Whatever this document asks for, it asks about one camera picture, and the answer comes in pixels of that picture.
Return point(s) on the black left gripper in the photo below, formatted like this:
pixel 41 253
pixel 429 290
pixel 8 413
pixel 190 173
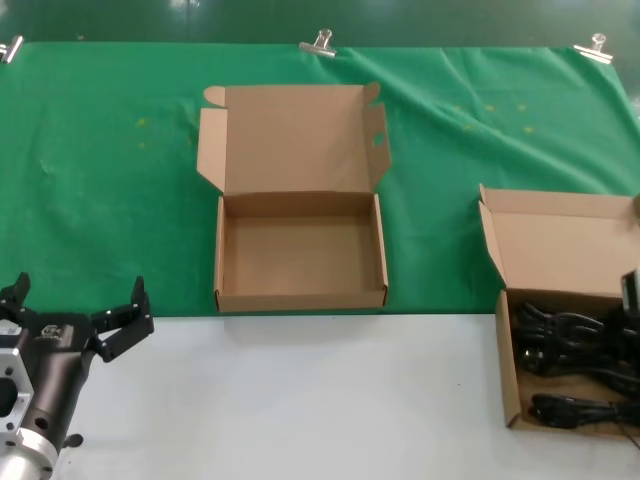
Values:
pixel 55 370

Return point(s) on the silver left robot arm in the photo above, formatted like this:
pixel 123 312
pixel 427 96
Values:
pixel 25 457

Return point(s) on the open cardboard box with hole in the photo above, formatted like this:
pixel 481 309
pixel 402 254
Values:
pixel 295 150

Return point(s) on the green table cloth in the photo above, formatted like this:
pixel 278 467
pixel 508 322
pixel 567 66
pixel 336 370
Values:
pixel 100 200

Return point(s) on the silver binder clip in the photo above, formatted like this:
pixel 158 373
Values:
pixel 11 50
pixel 317 48
pixel 594 51

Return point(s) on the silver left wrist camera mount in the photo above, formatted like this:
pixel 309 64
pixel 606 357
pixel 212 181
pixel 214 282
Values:
pixel 10 357

